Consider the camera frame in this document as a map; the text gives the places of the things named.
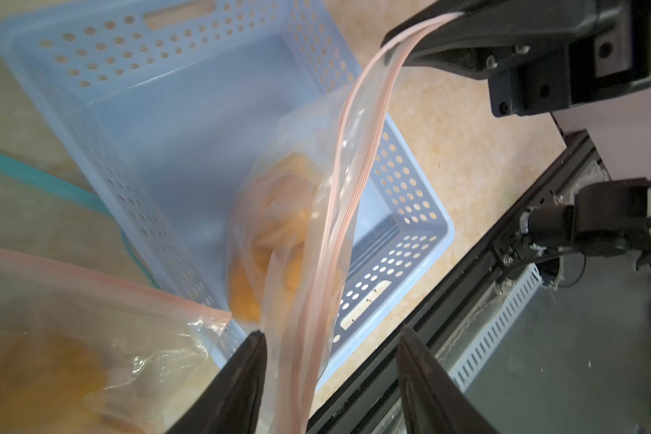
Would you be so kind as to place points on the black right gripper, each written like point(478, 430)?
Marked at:
point(549, 68)

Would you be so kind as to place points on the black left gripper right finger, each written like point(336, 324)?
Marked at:
point(431, 401)

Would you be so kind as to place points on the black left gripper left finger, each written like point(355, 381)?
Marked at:
point(231, 403)

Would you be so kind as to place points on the light blue perforated plastic basket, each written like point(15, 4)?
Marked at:
point(166, 123)

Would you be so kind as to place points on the clear blue zipper bag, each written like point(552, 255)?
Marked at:
point(47, 217)

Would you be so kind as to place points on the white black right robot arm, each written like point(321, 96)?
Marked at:
point(605, 219)

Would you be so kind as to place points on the white slotted cable duct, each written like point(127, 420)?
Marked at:
point(479, 337)

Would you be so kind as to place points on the black base frame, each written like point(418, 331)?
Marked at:
point(366, 395)

